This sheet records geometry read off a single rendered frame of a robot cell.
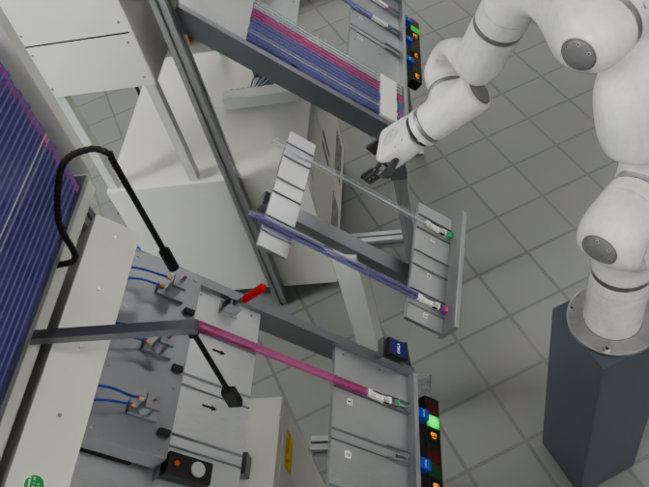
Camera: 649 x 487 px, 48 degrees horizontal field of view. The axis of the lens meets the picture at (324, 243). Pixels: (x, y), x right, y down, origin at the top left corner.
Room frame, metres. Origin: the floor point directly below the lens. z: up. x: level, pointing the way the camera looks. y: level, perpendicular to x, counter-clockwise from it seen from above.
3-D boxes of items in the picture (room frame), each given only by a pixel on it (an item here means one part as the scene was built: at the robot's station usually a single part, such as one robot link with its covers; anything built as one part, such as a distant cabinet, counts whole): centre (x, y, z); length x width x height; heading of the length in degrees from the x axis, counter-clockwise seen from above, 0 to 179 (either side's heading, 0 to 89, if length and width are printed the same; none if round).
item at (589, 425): (0.80, -0.55, 0.35); 0.18 x 0.18 x 0.70; 11
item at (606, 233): (0.78, -0.53, 1.00); 0.19 x 0.12 x 0.24; 125
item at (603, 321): (0.80, -0.55, 0.79); 0.19 x 0.19 x 0.18
